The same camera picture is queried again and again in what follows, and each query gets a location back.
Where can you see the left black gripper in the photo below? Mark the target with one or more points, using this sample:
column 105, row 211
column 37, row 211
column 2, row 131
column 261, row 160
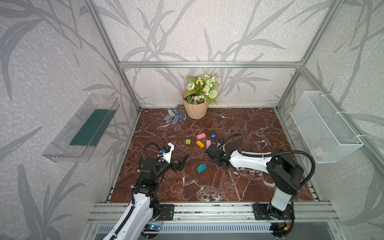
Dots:
column 175, row 165

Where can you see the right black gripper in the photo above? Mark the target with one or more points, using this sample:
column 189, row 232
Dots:
column 212, row 151

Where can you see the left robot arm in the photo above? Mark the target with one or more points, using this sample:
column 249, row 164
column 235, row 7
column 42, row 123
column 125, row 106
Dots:
column 144, row 204

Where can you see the teal wedge block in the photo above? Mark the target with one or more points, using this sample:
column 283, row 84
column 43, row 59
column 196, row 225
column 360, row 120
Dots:
column 201, row 168

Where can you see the orange rectangular block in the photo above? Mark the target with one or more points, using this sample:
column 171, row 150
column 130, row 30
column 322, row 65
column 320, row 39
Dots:
column 200, row 144

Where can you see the beige flower pot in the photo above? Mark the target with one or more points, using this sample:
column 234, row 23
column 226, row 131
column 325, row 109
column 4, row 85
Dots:
column 194, row 111

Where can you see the left green circuit board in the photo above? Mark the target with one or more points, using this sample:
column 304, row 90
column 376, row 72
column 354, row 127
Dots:
column 152, row 228

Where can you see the green artificial plant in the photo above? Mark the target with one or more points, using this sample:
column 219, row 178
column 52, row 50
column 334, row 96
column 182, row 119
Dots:
column 202, row 89

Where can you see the pink object in basket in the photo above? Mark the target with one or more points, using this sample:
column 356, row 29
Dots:
column 318, row 152

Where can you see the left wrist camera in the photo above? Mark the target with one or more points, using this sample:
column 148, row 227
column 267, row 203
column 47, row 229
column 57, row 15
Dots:
column 166, row 152

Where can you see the clear plastic wall shelf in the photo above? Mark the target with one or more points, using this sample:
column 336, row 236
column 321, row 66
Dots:
column 79, row 138

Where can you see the white wire basket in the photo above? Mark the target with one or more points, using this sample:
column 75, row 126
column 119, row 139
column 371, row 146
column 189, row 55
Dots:
column 322, row 125

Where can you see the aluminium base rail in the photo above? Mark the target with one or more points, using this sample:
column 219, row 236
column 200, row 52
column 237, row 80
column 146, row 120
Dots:
column 226, row 221

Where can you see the aluminium cage frame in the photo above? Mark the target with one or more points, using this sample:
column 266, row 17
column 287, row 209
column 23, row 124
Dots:
column 299, row 66

